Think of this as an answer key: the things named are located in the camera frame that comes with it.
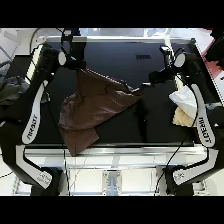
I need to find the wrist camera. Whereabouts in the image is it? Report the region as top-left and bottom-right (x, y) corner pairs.
(60, 29), (82, 58)
(159, 44), (175, 69)

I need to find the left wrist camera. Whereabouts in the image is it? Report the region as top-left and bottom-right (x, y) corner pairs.
(60, 29), (82, 58)

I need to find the dark grey garment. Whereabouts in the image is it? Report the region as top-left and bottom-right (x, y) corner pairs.
(0, 75), (33, 108)

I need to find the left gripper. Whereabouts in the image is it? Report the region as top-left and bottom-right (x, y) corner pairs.
(65, 55), (88, 72)

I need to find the brown shirt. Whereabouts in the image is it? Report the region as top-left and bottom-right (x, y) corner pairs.
(58, 67), (146, 158)

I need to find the cream garment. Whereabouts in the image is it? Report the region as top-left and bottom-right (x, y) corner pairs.
(172, 106), (198, 128)

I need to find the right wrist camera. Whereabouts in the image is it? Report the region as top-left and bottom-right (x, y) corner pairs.
(159, 44), (175, 69)

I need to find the silver frame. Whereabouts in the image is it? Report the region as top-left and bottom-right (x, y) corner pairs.
(13, 34), (221, 197)

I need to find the white garment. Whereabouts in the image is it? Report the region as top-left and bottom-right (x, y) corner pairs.
(168, 87), (198, 120)

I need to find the black cable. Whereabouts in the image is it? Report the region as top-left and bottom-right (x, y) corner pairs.
(61, 148), (70, 197)
(153, 99), (203, 197)

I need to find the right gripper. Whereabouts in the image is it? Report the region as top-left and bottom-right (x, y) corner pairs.
(148, 67), (175, 85)

